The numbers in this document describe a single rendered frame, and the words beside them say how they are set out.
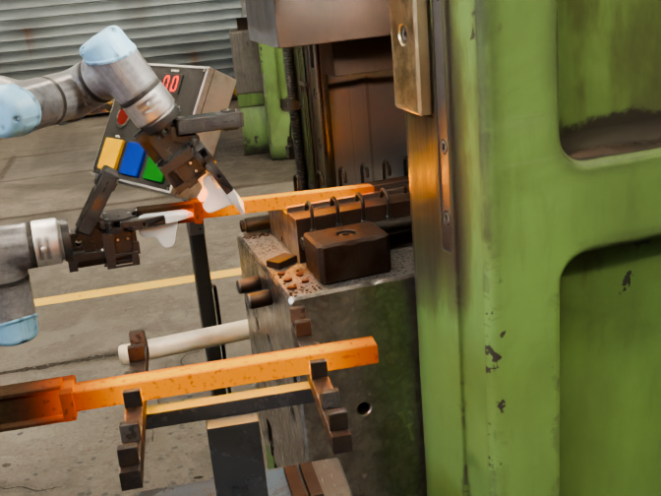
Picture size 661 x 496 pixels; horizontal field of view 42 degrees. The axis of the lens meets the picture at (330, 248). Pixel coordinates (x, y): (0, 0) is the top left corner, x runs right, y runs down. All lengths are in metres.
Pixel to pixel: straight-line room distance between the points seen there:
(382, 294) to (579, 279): 0.31
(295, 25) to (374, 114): 0.40
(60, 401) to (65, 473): 1.79
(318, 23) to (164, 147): 0.31
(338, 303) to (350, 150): 0.47
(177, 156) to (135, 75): 0.14
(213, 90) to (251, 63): 4.68
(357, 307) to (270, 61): 5.01
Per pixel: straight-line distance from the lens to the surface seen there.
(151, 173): 1.90
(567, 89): 1.19
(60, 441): 2.98
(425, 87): 1.19
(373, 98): 1.72
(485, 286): 1.14
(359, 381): 1.41
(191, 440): 2.82
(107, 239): 1.43
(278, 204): 1.49
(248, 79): 6.57
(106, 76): 1.39
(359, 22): 1.42
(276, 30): 1.38
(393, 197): 1.52
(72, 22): 9.37
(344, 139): 1.72
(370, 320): 1.37
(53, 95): 1.38
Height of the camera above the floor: 1.40
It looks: 19 degrees down
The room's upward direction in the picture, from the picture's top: 5 degrees counter-clockwise
